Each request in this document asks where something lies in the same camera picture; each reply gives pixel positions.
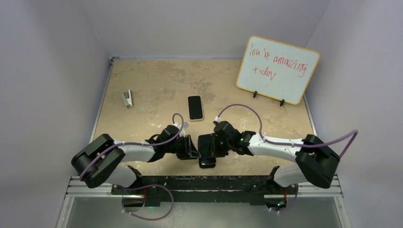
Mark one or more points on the beige phone case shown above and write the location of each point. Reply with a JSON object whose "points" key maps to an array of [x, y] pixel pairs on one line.
{"points": [[203, 108]]}

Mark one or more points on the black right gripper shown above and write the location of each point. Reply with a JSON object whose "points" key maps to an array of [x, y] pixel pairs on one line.
{"points": [[219, 153]]}

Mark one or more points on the black mounting base bar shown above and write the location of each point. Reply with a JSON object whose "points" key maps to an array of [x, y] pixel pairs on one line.
{"points": [[254, 190]]}

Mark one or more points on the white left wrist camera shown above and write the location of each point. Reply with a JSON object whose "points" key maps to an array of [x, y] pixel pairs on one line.
{"points": [[182, 126]]}

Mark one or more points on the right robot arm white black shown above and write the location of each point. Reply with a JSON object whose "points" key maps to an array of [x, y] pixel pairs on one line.
{"points": [[311, 163]]}

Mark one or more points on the whiteboard with yellow frame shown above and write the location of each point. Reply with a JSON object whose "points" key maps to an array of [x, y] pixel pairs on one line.
{"points": [[276, 70]]}

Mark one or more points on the black phone case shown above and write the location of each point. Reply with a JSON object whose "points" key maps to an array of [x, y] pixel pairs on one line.
{"points": [[207, 165]]}

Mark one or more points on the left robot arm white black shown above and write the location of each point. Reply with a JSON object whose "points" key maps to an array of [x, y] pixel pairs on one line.
{"points": [[98, 162]]}

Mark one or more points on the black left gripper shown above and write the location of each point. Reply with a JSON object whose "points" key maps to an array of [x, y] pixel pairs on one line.
{"points": [[188, 151]]}

